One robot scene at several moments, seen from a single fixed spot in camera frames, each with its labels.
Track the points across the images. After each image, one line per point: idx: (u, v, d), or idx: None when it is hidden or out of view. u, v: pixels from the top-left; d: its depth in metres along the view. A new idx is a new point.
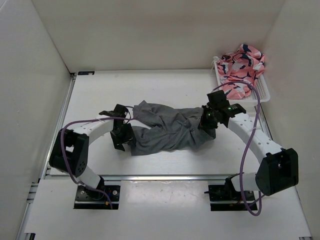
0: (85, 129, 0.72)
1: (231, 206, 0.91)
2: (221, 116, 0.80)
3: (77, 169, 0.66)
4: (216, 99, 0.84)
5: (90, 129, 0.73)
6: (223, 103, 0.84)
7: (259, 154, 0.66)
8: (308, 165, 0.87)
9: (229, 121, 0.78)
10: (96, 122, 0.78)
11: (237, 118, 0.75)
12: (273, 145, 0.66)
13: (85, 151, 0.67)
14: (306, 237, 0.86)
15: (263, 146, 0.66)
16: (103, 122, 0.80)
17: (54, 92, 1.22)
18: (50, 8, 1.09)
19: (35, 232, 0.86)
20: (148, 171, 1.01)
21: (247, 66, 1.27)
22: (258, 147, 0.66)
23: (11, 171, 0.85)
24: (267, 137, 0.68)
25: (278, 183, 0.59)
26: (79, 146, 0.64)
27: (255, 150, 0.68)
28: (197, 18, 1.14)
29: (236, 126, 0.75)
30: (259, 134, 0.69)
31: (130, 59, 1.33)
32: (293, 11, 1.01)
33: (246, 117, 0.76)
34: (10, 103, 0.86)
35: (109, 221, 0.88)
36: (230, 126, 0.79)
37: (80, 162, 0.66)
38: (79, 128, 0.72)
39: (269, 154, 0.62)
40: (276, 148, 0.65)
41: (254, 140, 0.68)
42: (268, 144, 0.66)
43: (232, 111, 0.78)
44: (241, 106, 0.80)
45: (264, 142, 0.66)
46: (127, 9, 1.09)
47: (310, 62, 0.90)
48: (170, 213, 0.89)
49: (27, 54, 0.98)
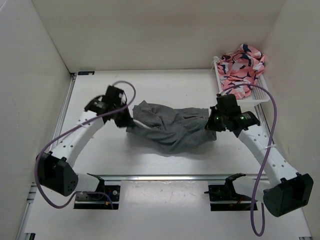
0: (65, 147, 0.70)
1: (231, 206, 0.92)
2: (232, 125, 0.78)
3: (65, 189, 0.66)
4: (226, 105, 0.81)
5: (71, 147, 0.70)
6: (233, 108, 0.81)
7: (272, 177, 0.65)
8: (309, 165, 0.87)
9: (241, 132, 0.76)
10: (77, 132, 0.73)
11: (250, 132, 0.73)
12: (288, 169, 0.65)
13: (69, 174, 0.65)
14: (306, 237, 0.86)
15: (277, 169, 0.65)
16: (87, 127, 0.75)
17: (54, 92, 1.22)
18: (50, 8, 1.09)
19: (35, 233, 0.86)
20: (148, 171, 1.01)
21: (247, 66, 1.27)
22: (273, 169, 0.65)
23: (11, 171, 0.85)
24: (281, 159, 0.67)
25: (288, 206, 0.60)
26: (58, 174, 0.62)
27: (268, 171, 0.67)
28: (196, 18, 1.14)
29: (250, 140, 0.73)
30: (274, 154, 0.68)
31: (130, 59, 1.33)
32: (293, 11, 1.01)
33: (260, 132, 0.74)
34: (10, 103, 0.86)
35: (109, 221, 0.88)
36: (241, 136, 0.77)
37: (68, 183, 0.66)
38: (58, 147, 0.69)
39: (284, 180, 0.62)
40: (291, 172, 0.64)
41: (268, 161, 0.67)
42: (283, 168, 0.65)
43: (245, 121, 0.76)
44: (254, 117, 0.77)
45: (279, 165, 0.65)
46: (127, 8, 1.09)
47: (310, 62, 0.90)
48: (170, 213, 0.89)
49: (26, 54, 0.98)
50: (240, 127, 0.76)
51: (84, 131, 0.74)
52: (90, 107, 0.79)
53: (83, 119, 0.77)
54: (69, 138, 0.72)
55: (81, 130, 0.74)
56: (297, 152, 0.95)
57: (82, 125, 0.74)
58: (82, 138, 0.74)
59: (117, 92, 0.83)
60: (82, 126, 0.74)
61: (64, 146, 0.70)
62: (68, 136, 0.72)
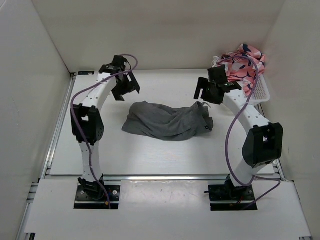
0: (91, 99, 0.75)
1: (231, 206, 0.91)
2: (218, 92, 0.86)
3: (97, 135, 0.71)
4: (216, 75, 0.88)
5: (96, 98, 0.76)
6: (221, 78, 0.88)
7: (248, 126, 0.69)
8: (308, 165, 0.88)
9: (224, 96, 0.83)
10: (99, 88, 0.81)
11: (231, 94, 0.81)
12: (261, 120, 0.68)
13: (100, 120, 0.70)
14: (305, 237, 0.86)
15: (252, 119, 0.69)
16: (106, 84, 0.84)
17: (54, 92, 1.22)
18: (50, 8, 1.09)
19: (35, 232, 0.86)
20: (148, 171, 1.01)
21: (247, 66, 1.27)
22: (247, 120, 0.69)
23: (11, 171, 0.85)
24: (257, 112, 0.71)
25: (261, 153, 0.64)
26: (92, 119, 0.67)
27: (245, 123, 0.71)
28: (197, 18, 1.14)
29: (231, 100, 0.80)
30: (250, 108, 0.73)
31: (130, 59, 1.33)
32: (293, 11, 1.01)
33: (241, 93, 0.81)
34: (10, 103, 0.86)
35: (109, 220, 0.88)
36: (225, 100, 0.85)
37: (99, 128, 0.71)
38: (86, 100, 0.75)
39: (256, 126, 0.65)
40: (264, 122, 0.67)
41: (244, 113, 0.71)
42: (257, 118, 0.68)
43: (229, 87, 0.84)
44: (237, 83, 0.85)
45: (254, 116, 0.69)
46: (127, 8, 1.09)
47: (310, 62, 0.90)
48: (170, 213, 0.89)
49: (26, 54, 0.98)
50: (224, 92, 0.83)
51: (104, 87, 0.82)
52: (103, 70, 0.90)
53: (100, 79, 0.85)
54: (92, 93, 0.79)
55: (101, 86, 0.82)
56: (296, 152, 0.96)
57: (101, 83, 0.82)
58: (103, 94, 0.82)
59: (123, 60, 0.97)
60: (101, 83, 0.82)
61: (91, 99, 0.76)
62: (93, 91, 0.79)
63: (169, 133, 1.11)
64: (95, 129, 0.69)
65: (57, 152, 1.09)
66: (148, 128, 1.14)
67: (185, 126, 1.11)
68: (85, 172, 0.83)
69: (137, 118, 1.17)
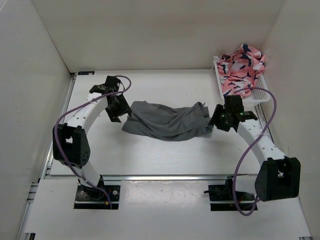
0: (78, 119, 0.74)
1: (231, 206, 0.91)
2: (232, 120, 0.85)
3: (81, 159, 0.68)
4: (232, 104, 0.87)
5: (83, 118, 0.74)
6: (237, 107, 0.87)
7: (261, 158, 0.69)
8: (308, 165, 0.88)
9: (239, 125, 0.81)
10: (87, 107, 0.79)
11: (246, 123, 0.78)
12: (277, 152, 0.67)
13: (85, 143, 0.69)
14: (306, 237, 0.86)
15: (266, 150, 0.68)
16: (96, 103, 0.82)
17: (54, 92, 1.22)
18: (50, 8, 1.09)
19: (35, 232, 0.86)
20: (148, 171, 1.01)
21: (247, 66, 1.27)
22: (261, 151, 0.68)
23: (11, 171, 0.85)
24: (272, 144, 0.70)
25: (275, 187, 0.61)
26: (76, 138, 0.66)
27: (259, 154, 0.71)
28: (197, 18, 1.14)
29: (245, 130, 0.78)
30: (265, 139, 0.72)
31: (130, 59, 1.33)
32: (293, 11, 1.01)
33: (256, 123, 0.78)
34: (10, 103, 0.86)
35: (109, 220, 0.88)
36: (238, 129, 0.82)
37: (84, 152, 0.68)
38: (72, 120, 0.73)
39: (270, 159, 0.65)
40: (279, 155, 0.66)
41: (258, 144, 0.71)
42: (272, 150, 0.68)
43: (244, 117, 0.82)
44: (252, 112, 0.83)
45: (269, 148, 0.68)
46: (127, 8, 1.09)
47: (310, 62, 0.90)
48: (170, 213, 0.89)
49: (26, 54, 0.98)
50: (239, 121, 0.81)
51: (94, 107, 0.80)
52: (93, 90, 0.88)
53: (89, 98, 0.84)
54: (80, 112, 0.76)
55: (90, 106, 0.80)
56: (296, 152, 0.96)
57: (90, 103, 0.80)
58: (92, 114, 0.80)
59: (117, 81, 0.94)
60: (91, 103, 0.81)
61: (78, 118, 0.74)
62: (80, 111, 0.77)
63: (169, 134, 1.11)
64: (77, 150, 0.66)
65: None
66: (148, 128, 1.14)
67: (186, 126, 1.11)
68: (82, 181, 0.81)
69: (137, 118, 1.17)
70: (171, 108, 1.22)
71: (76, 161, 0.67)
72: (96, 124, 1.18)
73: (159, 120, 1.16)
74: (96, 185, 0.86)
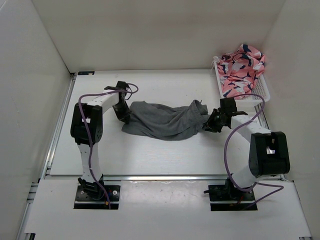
0: (96, 102, 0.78)
1: (230, 206, 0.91)
2: (226, 119, 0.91)
3: (96, 136, 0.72)
4: (226, 105, 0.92)
5: (101, 102, 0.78)
6: (230, 107, 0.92)
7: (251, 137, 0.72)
8: (309, 164, 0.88)
9: (232, 119, 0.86)
10: (104, 96, 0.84)
11: (238, 117, 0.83)
12: (264, 130, 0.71)
13: (102, 120, 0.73)
14: (306, 237, 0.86)
15: (254, 129, 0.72)
16: (111, 96, 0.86)
17: (54, 92, 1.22)
18: (50, 8, 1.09)
19: (35, 233, 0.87)
20: (148, 171, 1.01)
21: (247, 66, 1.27)
22: (250, 130, 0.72)
23: (11, 171, 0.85)
24: (259, 125, 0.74)
25: (266, 161, 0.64)
26: (96, 114, 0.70)
27: (248, 135, 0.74)
28: (197, 18, 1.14)
29: (236, 122, 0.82)
30: (253, 123, 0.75)
31: (130, 59, 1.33)
32: (293, 11, 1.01)
33: (246, 115, 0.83)
34: (10, 103, 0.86)
35: (109, 220, 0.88)
36: (232, 125, 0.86)
37: (99, 129, 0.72)
38: (91, 102, 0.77)
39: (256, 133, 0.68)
40: (266, 131, 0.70)
41: (247, 127, 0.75)
42: (260, 129, 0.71)
43: (236, 114, 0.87)
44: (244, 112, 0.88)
45: (256, 127, 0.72)
46: (127, 8, 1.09)
47: (310, 62, 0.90)
48: (170, 213, 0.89)
49: (26, 53, 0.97)
50: (232, 117, 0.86)
51: (109, 97, 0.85)
52: (108, 88, 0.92)
53: (105, 91, 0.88)
54: (97, 98, 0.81)
55: (107, 96, 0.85)
56: (296, 151, 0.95)
57: (106, 94, 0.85)
58: (107, 103, 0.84)
59: (126, 85, 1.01)
60: (107, 94, 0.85)
61: (96, 101, 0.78)
62: (98, 97, 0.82)
63: (169, 133, 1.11)
64: (96, 126, 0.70)
65: (57, 153, 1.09)
66: (148, 128, 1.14)
67: (185, 125, 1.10)
68: (85, 173, 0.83)
69: (136, 117, 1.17)
70: (170, 108, 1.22)
71: (93, 137, 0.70)
72: None
73: (159, 120, 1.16)
74: (98, 180, 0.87)
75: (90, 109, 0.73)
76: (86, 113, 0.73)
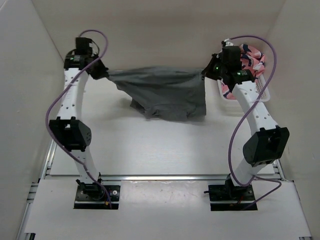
0: (68, 108, 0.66)
1: (230, 206, 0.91)
2: (227, 80, 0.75)
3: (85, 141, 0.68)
4: (230, 59, 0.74)
5: (73, 106, 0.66)
6: (235, 63, 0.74)
7: (253, 126, 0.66)
8: (309, 164, 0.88)
9: (235, 87, 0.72)
10: (71, 91, 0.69)
11: (243, 87, 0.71)
12: (269, 121, 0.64)
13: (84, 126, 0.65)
14: (306, 237, 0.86)
15: (260, 120, 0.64)
16: (78, 83, 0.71)
17: (53, 92, 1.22)
18: (50, 8, 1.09)
19: (35, 233, 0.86)
20: (149, 171, 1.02)
21: (247, 66, 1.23)
22: (255, 120, 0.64)
23: (11, 170, 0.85)
24: (266, 112, 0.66)
25: (261, 155, 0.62)
26: (75, 129, 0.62)
27: (251, 121, 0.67)
28: (196, 18, 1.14)
29: (240, 94, 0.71)
30: (259, 107, 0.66)
31: (130, 59, 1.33)
32: (293, 12, 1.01)
33: (251, 85, 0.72)
34: (10, 103, 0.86)
35: (109, 220, 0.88)
36: (234, 91, 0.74)
37: (85, 135, 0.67)
38: (63, 111, 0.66)
39: (262, 129, 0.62)
40: (271, 124, 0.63)
41: (252, 113, 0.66)
42: (265, 120, 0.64)
43: (241, 77, 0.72)
44: (251, 72, 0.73)
45: (262, 117, 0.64)
46: (127, 8, 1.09)
47: (310, 62, 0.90)
48: (170, 213, 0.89)
49: (26, 54, 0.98)
50: (235, 84, 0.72)
51: (78, 87, 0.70)
52: (68, 64, 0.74)
53: (70, 76, 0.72)
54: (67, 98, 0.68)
55: (74, 88, 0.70)
56: (296, 151, 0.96)
57: (73, 84, 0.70)
58: (78, 95, 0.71)
59: (88, 40, 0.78)
60: (72, 84, 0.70)
61: (67, 108, 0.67)
62: (66, 97, 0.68)
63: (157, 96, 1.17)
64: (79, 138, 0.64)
65: (57, 152, 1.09)
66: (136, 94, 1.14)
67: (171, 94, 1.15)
68: (83, 176, 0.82)
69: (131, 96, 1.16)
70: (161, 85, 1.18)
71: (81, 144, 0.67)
72: (97, 122, 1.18)
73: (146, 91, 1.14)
74: (98, 180, 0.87)
75: (66, 121, 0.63)
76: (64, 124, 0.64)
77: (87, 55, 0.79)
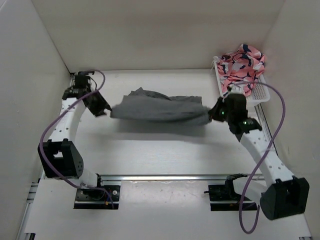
0: (61, 131, 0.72)
1: (231, 206, 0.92)
2: (235, 129, 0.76)
3: (77, 170, 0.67)
4: (236, 109, 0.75)
5: (66, 129, 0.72)
6: (241, 112, 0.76)
7: (268, 178, 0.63)
8: (309, 164, 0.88)
9: (242, 137, 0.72)
10: (66, 117, 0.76)
11: (251, 135, 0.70)
12: (284, 171, 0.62)
13: (75, 151, 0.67)
14: (306, 237, 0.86)
15: (274, 170, 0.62)
16: (73, 110, 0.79)
17: (54, 92, 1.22)
18: (50, 8, 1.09)
19: (35, 232, 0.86)
20: (148, 171, 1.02)
21: (247, 66, 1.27)
22: (269, 170, 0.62)
23: (12, 170, 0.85)
24: (279, 161, 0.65)
25: (280, 208, 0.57)
26: (67, 150, 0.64)
27: (265, 172, 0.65)
28: (196, 18, 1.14)
29: (249, 143, 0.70)
30: (271, 157, 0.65)
31: (130, 59, 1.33)
32: (293, 11, 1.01)
33: (260, 134, 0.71)
34: (10, 103, 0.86)
35: (109, 220, 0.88)
36: (241, 141, 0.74)
37: (77, 162, 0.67)
38: (55, 133, 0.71)
39: (279, 181, 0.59)
40: (287, 175, 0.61)
41: (264, 162, 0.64)
42: (280, 172, 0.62)
43: (248, 127, 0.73)
44: (257, 122, 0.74)
45: (276, 167, 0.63)
46: (127, 8, 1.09)
47: (310, 62, 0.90)
48: (170, 213, 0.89)
49: (26, 54, 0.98)
50: (243, 133, 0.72)
51: (72, 114, 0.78)
52: (66, 97, 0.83)
53: (66, 105, 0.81)
54: (62, 122, 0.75)
55: (69, 114, 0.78)
56: (296, 151, 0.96)
57: (68, 110, 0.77)
58: (73, 122, 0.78)
59: (85, 77, 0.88)
60: (68, 110, 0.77)
61: (60, 131, 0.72)
62: (61, 122, 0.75)
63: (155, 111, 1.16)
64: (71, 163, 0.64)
65: None
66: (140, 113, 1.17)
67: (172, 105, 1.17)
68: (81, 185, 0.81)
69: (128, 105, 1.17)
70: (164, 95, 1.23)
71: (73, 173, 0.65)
72: (97, 123, 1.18)
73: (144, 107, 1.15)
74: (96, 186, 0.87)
75: (57, 145, 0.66)
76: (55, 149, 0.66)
77: (85, 90, 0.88)
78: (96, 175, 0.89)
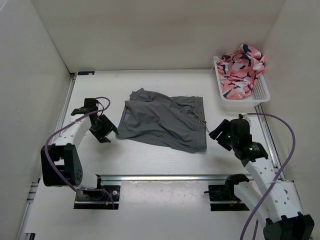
0: (66, 137, 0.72)
1: (231, 206, 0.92)
2: (240, 154, 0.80)
3: (76, 178, 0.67)
4: (239, 133, 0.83)
5: (71, 136, 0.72)
6: (245, 138, 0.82)
7: (273, 212, 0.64)
8: (309, 164, 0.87)
9: (247, 163, 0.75)
10: (73, 127, 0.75)
11: (257, 165, 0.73)
12: (290, 207, 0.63)
13: (77, 158, 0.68)
14: None
15: (280, 205, 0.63)
16: (81, 123, 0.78)
17: (54, 92, 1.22)
18: (50, 8, 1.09)
19: (35, 232, 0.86)
20: (147, 171, 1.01)
21: (247, 66, 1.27)
22: (274, 205, 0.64)
23: (12, 170, 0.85)
24: (285, 195, 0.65)
25: None
26: (68, 156, 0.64)
27: (270, 205, 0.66)
28: (196, 18, 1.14)
29: (255, 172, 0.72)
30: (277, 189, 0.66)
31: (130, 60, 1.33)
32: (293, 11, 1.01)
33: (266, 164, 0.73)
34: (10, 103, 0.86)
35: (109, 220, 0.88)
36: (247, 167, 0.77)
37: (77, 170, 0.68)
38: (60, 139, 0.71)
39: (284, 218, 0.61)
40: (293, 211, 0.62)
41: (270, 196, 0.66)
42: (286, 207, 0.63)
43: (254, 154, 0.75)
44: (263, 149, 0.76)
45: (282, 202, 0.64)
46: (127, 8, 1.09)
47: (310, 62, 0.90)
48: (170, 213, 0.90)
49: (26, 54, 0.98)
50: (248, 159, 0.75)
51: (79, 126, 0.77)
52: (75, 113, 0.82)
53: (74, 118, 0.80)
54: (67, 131, 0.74)
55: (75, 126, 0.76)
56: (296, 152, 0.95)
57: (75, 121, 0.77)
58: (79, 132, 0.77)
59: (95, 100, 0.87)
60: (75, 122, 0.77)
61: (65, 137, 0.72)
62: (66, 130, 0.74)
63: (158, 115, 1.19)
64: (71, 169, 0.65)
65: None
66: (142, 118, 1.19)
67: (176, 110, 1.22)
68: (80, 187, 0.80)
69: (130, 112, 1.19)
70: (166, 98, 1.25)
71: (72, 180, 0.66)
72: None
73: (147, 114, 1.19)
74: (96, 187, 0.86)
75: (61, 150, 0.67)
76: (57, 154, 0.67)
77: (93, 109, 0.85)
78: (96, 177, 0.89)
